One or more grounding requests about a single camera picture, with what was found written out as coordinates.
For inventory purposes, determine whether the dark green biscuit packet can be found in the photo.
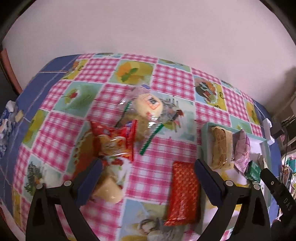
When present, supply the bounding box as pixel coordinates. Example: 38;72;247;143
244;161;261;183

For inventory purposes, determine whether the orange red wafer packet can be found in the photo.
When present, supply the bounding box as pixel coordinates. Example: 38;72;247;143
164;161;201;226

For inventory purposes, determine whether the yellow pudding cup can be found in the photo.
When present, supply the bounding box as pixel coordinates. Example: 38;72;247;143
91;171;126;204

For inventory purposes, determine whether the beige orange pastry packet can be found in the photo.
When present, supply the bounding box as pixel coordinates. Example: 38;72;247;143
211;126;234;170

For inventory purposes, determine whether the pink swiss roll packet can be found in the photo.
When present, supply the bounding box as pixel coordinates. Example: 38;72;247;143
233;130;250;174

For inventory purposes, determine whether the red cartoon snack packet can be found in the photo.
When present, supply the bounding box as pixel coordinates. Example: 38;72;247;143
89;120;137;162

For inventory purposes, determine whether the green edged clear cake packet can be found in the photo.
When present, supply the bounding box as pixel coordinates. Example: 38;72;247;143
115;101;164;156

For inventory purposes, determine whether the clear steamed cake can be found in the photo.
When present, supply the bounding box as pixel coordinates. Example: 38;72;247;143
125;84;164;123

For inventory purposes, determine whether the teal toy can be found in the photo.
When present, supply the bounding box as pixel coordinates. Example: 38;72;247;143
285;157;296;173

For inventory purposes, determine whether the teal rimmed white tray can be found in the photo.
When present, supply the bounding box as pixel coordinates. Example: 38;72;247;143
194;121;273;237

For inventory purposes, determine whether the black power adapter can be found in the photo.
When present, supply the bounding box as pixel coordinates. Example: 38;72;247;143
270;122;285;139

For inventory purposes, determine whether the white power strip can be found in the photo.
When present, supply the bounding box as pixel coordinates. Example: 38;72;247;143
262;118;275;146

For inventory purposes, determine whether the small white eraser block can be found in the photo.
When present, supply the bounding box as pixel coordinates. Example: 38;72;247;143
15;110;23;123

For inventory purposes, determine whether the blue white crumpled wrapper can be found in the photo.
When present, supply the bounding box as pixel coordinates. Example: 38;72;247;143
0;100;18;159

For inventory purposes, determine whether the blue plaid cloth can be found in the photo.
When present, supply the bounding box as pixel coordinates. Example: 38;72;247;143
1;55;78;212

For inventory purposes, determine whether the pink checkered picture tablecloth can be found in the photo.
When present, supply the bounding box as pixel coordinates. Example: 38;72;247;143
1;53;272;240

